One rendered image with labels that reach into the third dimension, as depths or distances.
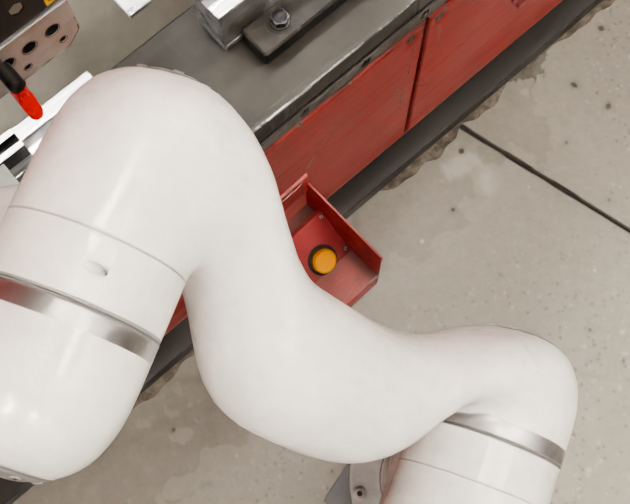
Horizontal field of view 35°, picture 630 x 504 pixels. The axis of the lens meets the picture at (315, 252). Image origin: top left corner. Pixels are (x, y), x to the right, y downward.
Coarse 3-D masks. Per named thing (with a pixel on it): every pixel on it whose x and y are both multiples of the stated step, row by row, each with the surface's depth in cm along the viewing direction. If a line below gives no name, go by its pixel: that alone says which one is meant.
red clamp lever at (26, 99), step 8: (0, 64) 100; (8, 64) 100; (0, 72) 100; (8, 72) 100; (16, 72) 100; (8, 80) 100; (16, 80) 100; (24, 80) 100; (8, 88) 100; (16, 88) 100; (24, 88) 103; (16, 96) 103; (24, 96) 103; (32, 96) 105; (24, 104) 104; (32, 104) 105; (32, 112) 106; (40, 112) 108
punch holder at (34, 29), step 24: (0, 0) 95; (24, 0) 97; (0, 24) 97; (24, 24) 100; (48, 24) 103; (72, 24) 106; (0, 48) 100; (24, 48) 104; (48, 48) 106; (24, 72) 106; (0, 96) 107
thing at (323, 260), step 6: (318, 252) 148; (324, 252) 148; (330, 252) 148; (312, 258) 148; (318, 258) 148; (324, 258) 148; (330, 258) 148; (312, 264) 148; (318, 264) 148; (324, 264) 148; (330, 264) 149; (318, 270) 148; (324, 270) 148; (330, 270) 149
